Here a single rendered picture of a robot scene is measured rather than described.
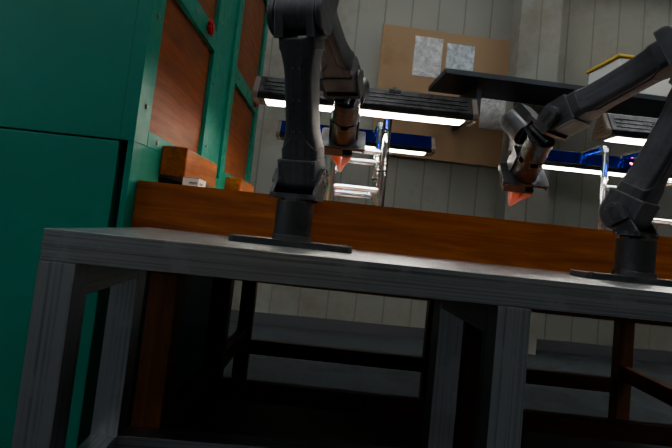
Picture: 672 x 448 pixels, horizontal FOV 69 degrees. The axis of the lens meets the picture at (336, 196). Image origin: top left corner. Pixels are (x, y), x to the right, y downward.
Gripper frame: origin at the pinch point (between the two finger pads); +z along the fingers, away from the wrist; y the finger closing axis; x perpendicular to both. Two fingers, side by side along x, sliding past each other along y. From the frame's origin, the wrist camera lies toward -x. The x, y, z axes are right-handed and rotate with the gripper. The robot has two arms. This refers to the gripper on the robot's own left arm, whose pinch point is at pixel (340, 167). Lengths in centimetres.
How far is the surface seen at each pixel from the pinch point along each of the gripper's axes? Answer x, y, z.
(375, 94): -27.3, -7.6, -3.6
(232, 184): -39, 39, 50
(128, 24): -4, 46, -30
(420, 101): -26.3, -20.0, -3.5
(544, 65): -236, -138, 96
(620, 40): -276, -203, 91
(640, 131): -24, -80, -3
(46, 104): 10, 61, -18
